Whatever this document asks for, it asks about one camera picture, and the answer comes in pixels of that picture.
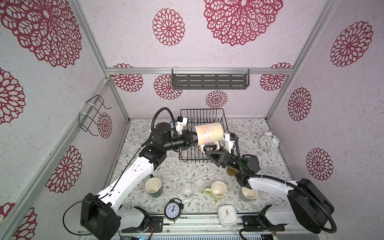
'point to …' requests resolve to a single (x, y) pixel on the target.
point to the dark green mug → (153, 186)
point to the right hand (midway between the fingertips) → (205, 152)
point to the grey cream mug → (248, 195)
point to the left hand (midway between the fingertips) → (203, 138)
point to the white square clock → (227, 215)
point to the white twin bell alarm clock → (268, 141)
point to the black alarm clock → (173, 208)
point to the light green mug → (217, 191)
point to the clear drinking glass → (188, 189)
